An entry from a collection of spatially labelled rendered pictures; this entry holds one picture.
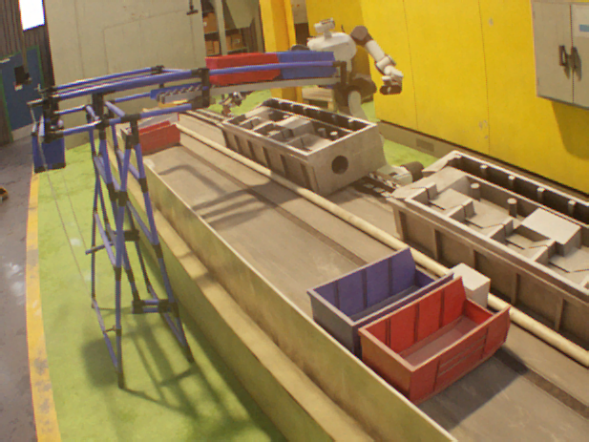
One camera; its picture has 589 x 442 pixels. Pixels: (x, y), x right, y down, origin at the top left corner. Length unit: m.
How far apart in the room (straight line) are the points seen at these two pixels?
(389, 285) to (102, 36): 7.35
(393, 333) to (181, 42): 7.67
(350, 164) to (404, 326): 1.09
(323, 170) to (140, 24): 6.59
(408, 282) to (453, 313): 0.21
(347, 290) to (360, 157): 0.96
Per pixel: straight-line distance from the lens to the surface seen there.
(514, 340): 1.28
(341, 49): 3.04
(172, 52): 8.44
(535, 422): 1.08
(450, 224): 1.41
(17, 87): 11.72
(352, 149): 2.11
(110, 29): 8.23
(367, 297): 1.33
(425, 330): 1.22
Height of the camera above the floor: 1.55
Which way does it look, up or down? 25 degrees down
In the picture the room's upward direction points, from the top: 7 degrees counter-clockwise
